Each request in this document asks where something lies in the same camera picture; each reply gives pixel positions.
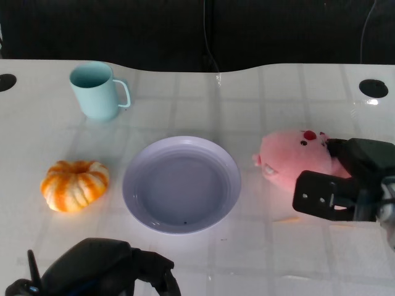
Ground orange white striped pumpkin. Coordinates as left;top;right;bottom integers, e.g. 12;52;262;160
39;160;110;213

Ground lavender round plate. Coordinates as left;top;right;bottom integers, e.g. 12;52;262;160
122;136;242;236

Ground pink plush doll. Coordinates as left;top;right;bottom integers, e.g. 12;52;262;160
251;129;352;211

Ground black table cable grommet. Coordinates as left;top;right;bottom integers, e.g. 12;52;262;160
0;73;17;92
359;79;389;98

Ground thin grey hanging cable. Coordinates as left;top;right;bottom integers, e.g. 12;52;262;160
360;0;380;65
202;0;220;73

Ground light blue mug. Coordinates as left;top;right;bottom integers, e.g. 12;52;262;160
69;61;131;121

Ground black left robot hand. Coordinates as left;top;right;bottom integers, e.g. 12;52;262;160
41;237;182;296

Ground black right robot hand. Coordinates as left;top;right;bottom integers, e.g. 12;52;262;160
292;138;395;223

